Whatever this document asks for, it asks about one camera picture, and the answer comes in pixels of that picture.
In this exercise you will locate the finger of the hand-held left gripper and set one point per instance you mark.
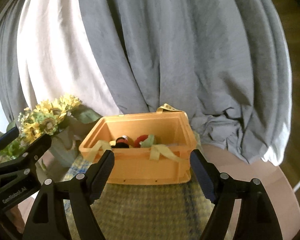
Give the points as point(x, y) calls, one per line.
point(7, 137)
point(37, 147)

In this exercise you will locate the yellow and blue woven mat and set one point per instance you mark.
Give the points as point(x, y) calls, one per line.
point(145, 210)

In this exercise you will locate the orange plastic basket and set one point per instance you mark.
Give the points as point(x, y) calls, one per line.
point(145, 167)

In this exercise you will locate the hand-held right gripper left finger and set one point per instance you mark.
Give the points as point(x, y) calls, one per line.
point(103, 172)

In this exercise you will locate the artificial sunflower bouquet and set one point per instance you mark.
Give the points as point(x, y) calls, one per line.
point(47, 120)

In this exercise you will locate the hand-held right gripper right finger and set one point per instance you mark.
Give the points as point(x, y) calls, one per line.
point(201, 175)

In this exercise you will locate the grey curtain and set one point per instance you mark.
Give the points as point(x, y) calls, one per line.
point(177, 42)

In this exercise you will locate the white curtain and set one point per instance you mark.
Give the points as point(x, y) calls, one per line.
point(57, 55)
point(277, 155)

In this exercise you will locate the grey ribbed flower pot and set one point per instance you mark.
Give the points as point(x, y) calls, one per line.
point(67, 145)

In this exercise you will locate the red and green plush toy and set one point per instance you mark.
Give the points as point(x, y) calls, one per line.
point(139, 140)

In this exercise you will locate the black and red plush doll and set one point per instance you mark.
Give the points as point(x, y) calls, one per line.
point(121, 142)

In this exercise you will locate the green leafy plant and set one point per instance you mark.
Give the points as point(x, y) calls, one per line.
point(10, 150)

